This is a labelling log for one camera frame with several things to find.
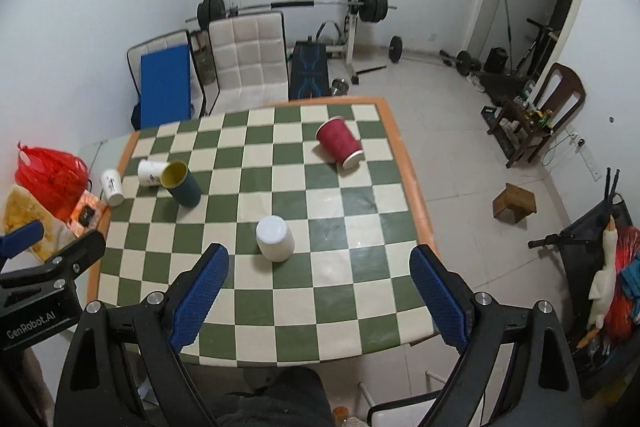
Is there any plain white paper cup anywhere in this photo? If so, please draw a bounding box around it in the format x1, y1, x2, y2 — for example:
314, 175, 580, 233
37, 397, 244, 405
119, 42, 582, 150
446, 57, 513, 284
256, 216, 295, 263

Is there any upright white printed cup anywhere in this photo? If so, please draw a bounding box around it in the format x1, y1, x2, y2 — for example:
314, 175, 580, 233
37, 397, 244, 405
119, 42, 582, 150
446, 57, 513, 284
100, 169, 125, 208

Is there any lying white printed cup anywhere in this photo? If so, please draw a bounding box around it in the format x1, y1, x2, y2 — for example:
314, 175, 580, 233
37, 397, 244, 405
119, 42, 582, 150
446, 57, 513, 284
137, 158, 168, 187

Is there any dark green yellow cup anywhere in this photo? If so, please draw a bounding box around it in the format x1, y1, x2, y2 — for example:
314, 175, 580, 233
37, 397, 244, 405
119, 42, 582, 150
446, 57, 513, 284
160, 160, 202, 208

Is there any red ripple paper cup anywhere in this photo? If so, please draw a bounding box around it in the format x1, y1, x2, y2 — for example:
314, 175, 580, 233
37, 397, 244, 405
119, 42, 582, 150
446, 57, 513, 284
316, 116, 364, 170

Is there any yellow white snack bag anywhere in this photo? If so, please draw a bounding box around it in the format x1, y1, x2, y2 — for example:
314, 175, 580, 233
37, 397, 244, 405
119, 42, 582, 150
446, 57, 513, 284
1, 185, 75, 262

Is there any orange wet wipes pack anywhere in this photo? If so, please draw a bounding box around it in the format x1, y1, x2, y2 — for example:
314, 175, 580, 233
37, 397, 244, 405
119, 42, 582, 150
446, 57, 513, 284
67, 191, 107, 237

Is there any red plastic bag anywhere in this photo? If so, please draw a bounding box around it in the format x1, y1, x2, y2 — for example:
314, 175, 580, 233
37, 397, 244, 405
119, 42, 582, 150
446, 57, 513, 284
14, 143, 89, 221

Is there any red blue clothes pile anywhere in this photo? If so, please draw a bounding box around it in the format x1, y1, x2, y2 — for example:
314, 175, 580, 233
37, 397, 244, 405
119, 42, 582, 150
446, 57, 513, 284
605, 227, 639, 346

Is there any white goose plush toy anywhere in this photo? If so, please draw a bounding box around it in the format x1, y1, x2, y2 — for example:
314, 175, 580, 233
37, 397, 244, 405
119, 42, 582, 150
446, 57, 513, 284
577, 216, 618, 349

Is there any small wooden stool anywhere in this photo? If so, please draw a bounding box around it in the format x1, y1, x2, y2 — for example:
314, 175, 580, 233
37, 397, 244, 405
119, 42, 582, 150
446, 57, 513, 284
492, 183, 537, 223

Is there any checkered green cream tablecloth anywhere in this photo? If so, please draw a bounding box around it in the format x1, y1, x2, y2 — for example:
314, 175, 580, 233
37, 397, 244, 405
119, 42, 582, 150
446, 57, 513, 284
86, 98, 435, 366

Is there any white padded chair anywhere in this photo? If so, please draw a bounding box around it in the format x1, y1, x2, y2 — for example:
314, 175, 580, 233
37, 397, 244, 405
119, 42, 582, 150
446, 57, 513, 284
208, 11, 290, 114

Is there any dark wooden chair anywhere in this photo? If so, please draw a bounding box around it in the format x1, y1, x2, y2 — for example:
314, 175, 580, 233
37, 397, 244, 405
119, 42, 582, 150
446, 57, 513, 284
487, 63, 587, 168

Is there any black blue weight bench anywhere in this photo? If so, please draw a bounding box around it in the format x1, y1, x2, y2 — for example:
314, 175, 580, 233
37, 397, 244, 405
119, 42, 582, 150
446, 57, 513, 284
288, 41, 330, 101

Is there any loose barbell on floor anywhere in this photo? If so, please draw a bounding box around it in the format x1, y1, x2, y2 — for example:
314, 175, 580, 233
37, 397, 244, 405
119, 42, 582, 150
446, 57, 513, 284
439, 50, 482, 77

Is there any barbell with black plates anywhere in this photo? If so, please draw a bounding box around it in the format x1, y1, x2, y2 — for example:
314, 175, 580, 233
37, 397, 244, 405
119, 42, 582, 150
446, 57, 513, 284
186, 0, 397, 30

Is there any barbell squat rack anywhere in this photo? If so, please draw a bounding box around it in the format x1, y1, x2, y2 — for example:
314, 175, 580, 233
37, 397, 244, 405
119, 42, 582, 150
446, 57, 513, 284
229, 0, 366, 84

